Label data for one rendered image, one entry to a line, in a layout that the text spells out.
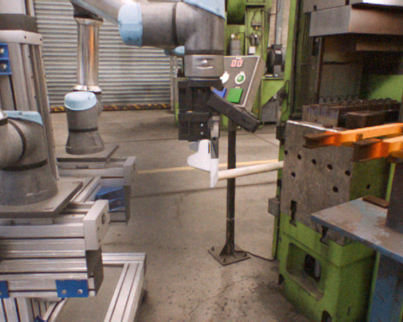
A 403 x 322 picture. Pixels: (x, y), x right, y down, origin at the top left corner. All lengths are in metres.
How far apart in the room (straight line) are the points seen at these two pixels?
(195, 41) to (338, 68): 1.26
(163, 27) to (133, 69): 8.46
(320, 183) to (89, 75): 1.06
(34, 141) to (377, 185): 1.22
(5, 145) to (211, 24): 0.52
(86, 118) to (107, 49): 7.70
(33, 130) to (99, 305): 0.86
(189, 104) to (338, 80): 1.26
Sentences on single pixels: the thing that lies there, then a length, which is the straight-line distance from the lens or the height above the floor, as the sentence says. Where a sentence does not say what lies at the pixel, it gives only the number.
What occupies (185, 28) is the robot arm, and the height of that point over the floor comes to 1.22.
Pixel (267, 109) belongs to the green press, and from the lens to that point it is 6.80.
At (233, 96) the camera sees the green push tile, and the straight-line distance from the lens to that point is 1.75.
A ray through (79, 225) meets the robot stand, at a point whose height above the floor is 0.76.
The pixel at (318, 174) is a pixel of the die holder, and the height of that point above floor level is 0.72.
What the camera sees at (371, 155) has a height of 0.95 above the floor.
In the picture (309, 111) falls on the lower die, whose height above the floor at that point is 0.96.
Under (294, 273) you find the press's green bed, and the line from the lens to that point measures 1.84.
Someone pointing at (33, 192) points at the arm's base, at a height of 0.84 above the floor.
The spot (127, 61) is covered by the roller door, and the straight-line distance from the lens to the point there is 9.09.
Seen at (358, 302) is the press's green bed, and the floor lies 0.14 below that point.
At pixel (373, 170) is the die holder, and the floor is 0.77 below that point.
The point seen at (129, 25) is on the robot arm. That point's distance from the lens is 0.67.
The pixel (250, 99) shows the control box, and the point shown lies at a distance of 1.75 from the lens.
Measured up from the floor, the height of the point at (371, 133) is 0.97.
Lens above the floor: 1.16
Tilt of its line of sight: 17 degrees down
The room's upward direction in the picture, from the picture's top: straight up
